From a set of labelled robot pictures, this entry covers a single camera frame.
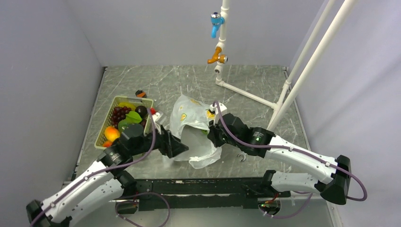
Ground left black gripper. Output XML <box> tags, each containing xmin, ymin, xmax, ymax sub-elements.
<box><xmin>131</xmin><ymin>122</ymin><xmax>189</xmax><ymax>157</ymax></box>

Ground white plastic bag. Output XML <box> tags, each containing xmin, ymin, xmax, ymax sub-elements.
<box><xmin>169</xmin><ymin>95</ymin><xmax>222</xmax><ymax>169</ymax></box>

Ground dark green fake orange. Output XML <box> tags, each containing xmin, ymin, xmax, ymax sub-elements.
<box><xmin>118</xmin><ymin>119</ymin><xmax>132</xmax><ymax>132</ymax></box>

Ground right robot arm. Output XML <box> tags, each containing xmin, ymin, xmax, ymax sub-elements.
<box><xmin>207</xmin><ymin>113</ymin><xmax>351</xmax><ymax>205</ymax></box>

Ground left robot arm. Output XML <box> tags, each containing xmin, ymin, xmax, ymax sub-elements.
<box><xmin>26</xmin><ymin>124</ymin><xmax>189</xmax><ymax>227</ymax></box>

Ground dark purple fake fruit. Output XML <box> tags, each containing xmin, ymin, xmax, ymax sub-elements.
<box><xmin>135</xmin><ymin>105</ymin><xmax>148</xmax><ymax>118</ymax></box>

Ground purple fake grapes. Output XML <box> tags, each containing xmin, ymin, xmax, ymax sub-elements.
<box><xmin>110</xmin><ymin>106</ymin><xmax>132</xmax><ymax>128</ymax></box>

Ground orange fake mango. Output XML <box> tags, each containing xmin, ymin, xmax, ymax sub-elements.
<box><xmin>104</xmin><ymin>126</ymin><xmax>121</xmax><ymax>142</ymax></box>

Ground yellow fake banana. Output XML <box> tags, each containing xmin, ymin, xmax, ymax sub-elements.
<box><xmin>117</xmin><ymin>102</ymin><xmax>136</xmax><ymax>111</ymax></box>

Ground red fake apple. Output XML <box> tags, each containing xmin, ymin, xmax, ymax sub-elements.
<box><xmin>102</xmin><ymin>140</ymin><xmax>113</xmax><ymax>148</ymax></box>

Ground silver wrench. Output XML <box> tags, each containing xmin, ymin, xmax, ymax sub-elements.
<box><xmin>237</xmin><ymin>153</ymin><xmax>247</xmax><ymax>162</ymax></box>

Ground small orange black object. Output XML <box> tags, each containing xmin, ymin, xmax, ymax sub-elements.
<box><xmin>135</xmin><ymin>90</ymin><xmax>147</xmax><ymax>98</ymax></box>

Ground orange valve tap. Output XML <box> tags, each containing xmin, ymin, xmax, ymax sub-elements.
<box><xmin>207</xmin><ymin>46</ymin><xmax>228</xmax><ymax>64</ymax></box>

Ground beige plastic basket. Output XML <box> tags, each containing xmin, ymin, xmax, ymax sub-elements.
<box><xmin>94</xmin><ymin>96</ymin><xmax>154</xmax><ymax>150</ymax></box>

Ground blue valve tap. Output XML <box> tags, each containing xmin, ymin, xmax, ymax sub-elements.
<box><xmin>210</xmin><ymin>12</ymin><xmax>225</xmax><ymax>38</ymax></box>

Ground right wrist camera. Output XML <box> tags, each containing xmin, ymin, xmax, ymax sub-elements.
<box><xmin>209</xmin><ymin>101</ymin><xmax>229</xmax><ymax>117</ymax></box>

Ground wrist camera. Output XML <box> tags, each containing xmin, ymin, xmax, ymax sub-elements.
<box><xmin>209</xmin><ymin>101</ymin><xmax>229</xmax><ymax>117</ymax></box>
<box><xmin>150</xmin><ymin>108</ymin><xmax>169</xmax><ymax>132</ymax></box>

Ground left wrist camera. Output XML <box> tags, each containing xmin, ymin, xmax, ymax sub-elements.
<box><xmin>150</xmin><ymin>108</ymin><xmax>169</xmax><ymax>132</ymax></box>

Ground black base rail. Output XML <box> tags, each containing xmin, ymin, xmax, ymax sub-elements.
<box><xmin>118</xmin><ymin>177</ymin><xmax>291</xmax><ymax>211</ymax></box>

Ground white pvc pipe frame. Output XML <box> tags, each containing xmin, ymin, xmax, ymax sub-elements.
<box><xmin>212</xmin><ymin>0</ymin><xmax>358</xmax><ymax>132</ymax></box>

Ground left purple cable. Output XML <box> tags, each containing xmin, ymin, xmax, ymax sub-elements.
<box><xmin>29</xmin><ymin>108</ymin><xmax>171</xmax><ymax>227</ymax></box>

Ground purple cable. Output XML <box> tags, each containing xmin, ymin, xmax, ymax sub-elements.
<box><xmin>29</xmin><ymin>108</ymin><xmax>171</xmax><ymax>227</ymax></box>
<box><xmin>213</xmin><ymin>100</ymin><xmax>368</xmax><ymax>219</ymax></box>

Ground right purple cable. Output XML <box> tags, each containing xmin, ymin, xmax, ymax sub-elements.
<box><xmin>213</xmin><ymin>100</ymin><xmax>368</xmax><ymax>219</ymax></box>

